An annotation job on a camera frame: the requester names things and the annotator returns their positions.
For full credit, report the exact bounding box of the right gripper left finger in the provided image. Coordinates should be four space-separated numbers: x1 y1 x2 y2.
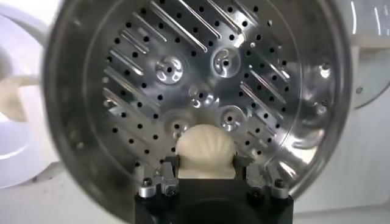
138 155 181 199

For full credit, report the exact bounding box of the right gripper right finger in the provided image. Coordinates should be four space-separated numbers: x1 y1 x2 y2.
233 154 290 200

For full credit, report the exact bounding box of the white steamed baozi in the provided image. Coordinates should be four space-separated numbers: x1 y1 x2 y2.
175 124 238 180

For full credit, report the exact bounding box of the glass lid with cream handle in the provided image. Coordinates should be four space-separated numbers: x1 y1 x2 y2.
349 0 390 109

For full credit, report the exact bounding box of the perforated steel steamer basket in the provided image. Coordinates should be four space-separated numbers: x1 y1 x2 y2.
0 0 354 224

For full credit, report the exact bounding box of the white round plate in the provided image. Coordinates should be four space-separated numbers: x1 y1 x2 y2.
0 5 49 190

